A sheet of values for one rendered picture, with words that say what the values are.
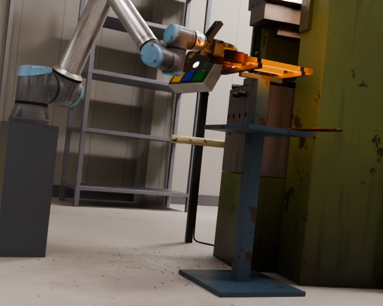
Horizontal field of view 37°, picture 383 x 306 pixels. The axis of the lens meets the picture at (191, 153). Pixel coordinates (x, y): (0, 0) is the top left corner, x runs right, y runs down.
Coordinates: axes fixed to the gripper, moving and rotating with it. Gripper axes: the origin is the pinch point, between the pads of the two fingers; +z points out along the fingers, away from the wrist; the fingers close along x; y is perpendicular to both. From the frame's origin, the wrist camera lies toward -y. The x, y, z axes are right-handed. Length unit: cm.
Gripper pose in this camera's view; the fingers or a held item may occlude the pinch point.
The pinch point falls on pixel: (235, 48)
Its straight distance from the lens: 267.9
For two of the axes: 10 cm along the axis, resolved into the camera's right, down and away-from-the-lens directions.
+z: 8.2, 1.3, 5.6
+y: -2.0, 9.8, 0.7
